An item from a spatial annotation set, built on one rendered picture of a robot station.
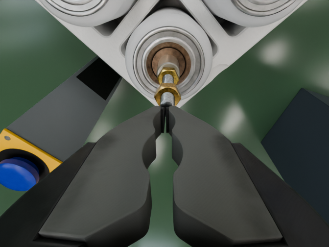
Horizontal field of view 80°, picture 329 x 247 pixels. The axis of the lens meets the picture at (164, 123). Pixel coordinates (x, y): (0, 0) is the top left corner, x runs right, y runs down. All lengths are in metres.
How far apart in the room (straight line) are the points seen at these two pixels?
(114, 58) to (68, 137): 0.13
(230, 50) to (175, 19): 0.11
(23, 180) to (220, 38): 0.28
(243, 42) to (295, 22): 0.24
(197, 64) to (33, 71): 0.45
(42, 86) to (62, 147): 0.36
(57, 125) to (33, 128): 0.03
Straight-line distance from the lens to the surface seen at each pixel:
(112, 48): 0.30
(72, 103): 0.30
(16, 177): 0.25
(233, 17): 0.22
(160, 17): 0.22
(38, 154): 0.24
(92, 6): 0.22
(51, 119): 0.26
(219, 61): 0.30
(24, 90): 0.62
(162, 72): 0.18
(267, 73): 0.54
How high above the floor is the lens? 0.46
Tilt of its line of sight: 57 degrees down
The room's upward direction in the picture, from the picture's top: 177 degrees counter-clockwise
